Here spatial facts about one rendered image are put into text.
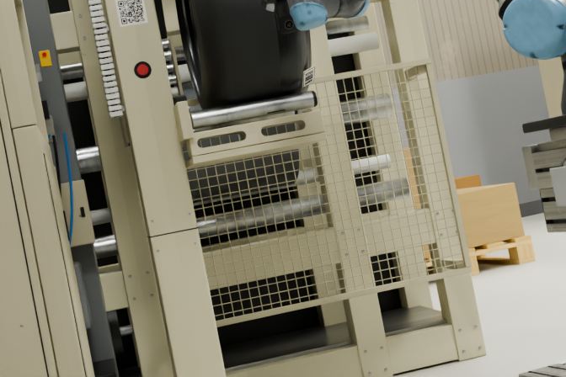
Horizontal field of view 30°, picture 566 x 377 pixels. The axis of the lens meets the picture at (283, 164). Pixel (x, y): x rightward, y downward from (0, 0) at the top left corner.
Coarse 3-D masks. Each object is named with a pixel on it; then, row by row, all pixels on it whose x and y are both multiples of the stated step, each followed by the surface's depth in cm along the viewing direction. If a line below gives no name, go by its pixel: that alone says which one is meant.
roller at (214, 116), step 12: (288, 96) 280; (300, 96) 280; (312, 96) 281; (216, 108) 277; (228, 108) 277; (240, 108) 277; (252, 108) 278; (264, 108) 278; (276, 108) 279; (288, 108) 280; (300, 108) 281; (192, 120) 275; (204, 120) 275; (216, 120) 276; (228, 120) 277
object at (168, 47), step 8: (168, 40) 325; (168, 48) 324; (112, 56) 318; (168, 56) 322; (168, 64) 323; (176, 64) 322; (168, 72) 324; (176, 72) 322; (176, 80) 325; (176, 88) 323; (120, 104) 318; (120, 120) 325; (128, 144) 325
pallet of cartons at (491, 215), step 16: (416, 192) 574; (464, 192) 592; (480, 192) 587; (496, 192) 590; (512, 192) 593; (416, 208) 574; (464, 208) 583; (480, 208) 586; (496, 208) 589; (512, 208) 592; (464, 224) 583; (480, 224) 586; (496, 224) 588; (512, 224) 591; (480, 240) 585; (496, 240) 588; (512, 240) 590; (528, 240) 589; (480, 256) 642; (512, 256) 593; (528, 256) 589; (432, 272) 613
